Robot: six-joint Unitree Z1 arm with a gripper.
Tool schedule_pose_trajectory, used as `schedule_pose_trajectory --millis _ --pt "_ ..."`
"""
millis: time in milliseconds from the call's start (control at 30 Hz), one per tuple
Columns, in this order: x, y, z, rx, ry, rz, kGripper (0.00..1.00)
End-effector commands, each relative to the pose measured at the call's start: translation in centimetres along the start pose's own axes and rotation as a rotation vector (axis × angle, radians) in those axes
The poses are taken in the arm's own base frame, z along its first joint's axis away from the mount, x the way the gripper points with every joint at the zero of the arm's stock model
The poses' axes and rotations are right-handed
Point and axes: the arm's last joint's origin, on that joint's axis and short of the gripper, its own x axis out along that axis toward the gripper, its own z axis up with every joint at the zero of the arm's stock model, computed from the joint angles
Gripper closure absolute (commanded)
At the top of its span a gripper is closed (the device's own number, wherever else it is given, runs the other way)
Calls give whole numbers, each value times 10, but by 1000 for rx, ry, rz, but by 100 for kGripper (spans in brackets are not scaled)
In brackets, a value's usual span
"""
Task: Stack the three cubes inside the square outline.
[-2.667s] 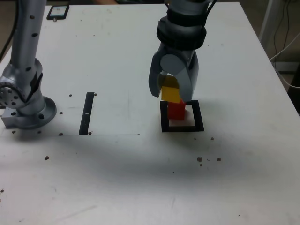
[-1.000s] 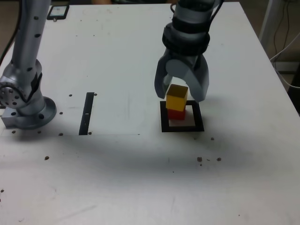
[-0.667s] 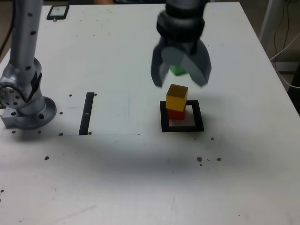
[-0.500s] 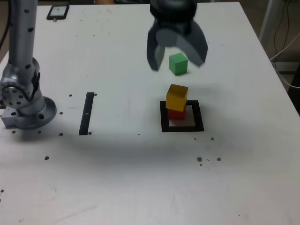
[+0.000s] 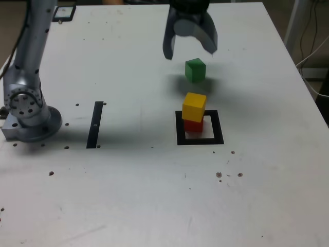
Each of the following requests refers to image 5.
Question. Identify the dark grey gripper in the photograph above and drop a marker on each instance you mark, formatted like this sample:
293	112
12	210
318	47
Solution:
189	15

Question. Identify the green cube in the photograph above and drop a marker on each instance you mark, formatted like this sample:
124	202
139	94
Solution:
195	70

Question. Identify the yellow cube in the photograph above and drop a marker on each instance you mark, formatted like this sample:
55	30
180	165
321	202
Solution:
192	108

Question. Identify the red cube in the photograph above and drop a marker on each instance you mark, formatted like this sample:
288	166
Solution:
192	126

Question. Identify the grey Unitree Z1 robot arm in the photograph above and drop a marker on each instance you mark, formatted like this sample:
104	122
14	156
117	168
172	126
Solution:
28	64

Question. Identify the black tape square outline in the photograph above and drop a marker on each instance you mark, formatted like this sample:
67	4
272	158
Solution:
180	136

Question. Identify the black smartphone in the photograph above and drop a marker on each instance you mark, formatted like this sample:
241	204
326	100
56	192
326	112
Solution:
64	13

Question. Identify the black tape strip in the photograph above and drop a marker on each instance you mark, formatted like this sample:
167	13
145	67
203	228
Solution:
93	126

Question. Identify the white metal frame leg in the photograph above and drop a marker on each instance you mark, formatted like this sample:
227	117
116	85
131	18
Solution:
293	25

